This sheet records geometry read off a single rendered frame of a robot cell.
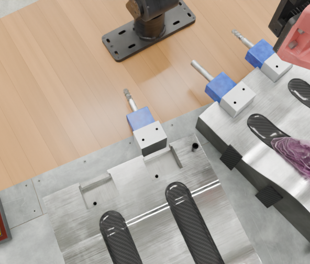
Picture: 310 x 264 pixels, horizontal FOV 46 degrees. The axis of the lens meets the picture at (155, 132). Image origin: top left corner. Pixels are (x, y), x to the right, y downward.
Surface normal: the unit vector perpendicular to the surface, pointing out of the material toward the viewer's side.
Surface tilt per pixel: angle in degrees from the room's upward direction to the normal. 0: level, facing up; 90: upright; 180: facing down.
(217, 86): 0
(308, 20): 90
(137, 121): 0
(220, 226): 3
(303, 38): 90
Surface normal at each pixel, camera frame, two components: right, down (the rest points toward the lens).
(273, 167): -0.31, -0.65
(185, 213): 0.04, -0.33
